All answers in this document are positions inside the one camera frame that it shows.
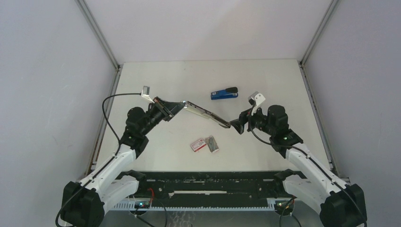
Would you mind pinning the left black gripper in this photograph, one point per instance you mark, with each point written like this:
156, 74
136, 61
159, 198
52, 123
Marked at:
164, 107

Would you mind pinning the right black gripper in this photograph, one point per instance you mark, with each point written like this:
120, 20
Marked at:
244, 117

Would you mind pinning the silver white stapler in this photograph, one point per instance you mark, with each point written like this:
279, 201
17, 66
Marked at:
195, 109

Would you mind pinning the staple box tray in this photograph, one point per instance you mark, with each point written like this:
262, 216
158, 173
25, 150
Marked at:
212, 144

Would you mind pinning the blue black stapler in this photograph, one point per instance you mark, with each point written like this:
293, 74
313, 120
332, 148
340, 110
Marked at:
231, 92

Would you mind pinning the red white staple box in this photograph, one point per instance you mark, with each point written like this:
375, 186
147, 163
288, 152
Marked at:
198, 144

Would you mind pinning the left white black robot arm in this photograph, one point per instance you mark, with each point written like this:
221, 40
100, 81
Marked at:
86, 202

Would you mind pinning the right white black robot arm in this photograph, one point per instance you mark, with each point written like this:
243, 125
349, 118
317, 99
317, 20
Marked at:
338, 203

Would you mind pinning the right green circuit board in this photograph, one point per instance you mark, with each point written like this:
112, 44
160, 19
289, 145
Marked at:
283, 206

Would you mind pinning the green circuit board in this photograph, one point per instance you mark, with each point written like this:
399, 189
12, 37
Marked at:
283, 206
142, 205

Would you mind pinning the left green circuit board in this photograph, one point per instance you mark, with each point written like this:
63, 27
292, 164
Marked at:
142, 205

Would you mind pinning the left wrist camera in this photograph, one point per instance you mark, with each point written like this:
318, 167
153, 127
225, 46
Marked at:
145, 93

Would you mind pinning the left aluminium frame post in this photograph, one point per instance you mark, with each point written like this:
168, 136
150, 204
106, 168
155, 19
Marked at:
94, 26

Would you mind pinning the aluminium frame post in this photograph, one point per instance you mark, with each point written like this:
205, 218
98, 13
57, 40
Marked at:
94, 26
302, 65

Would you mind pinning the right aluminium frame post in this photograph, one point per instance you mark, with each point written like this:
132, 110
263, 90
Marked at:
302, 65

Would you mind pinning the white slotted cable duct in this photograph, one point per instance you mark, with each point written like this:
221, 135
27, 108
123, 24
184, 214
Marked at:
267, 205

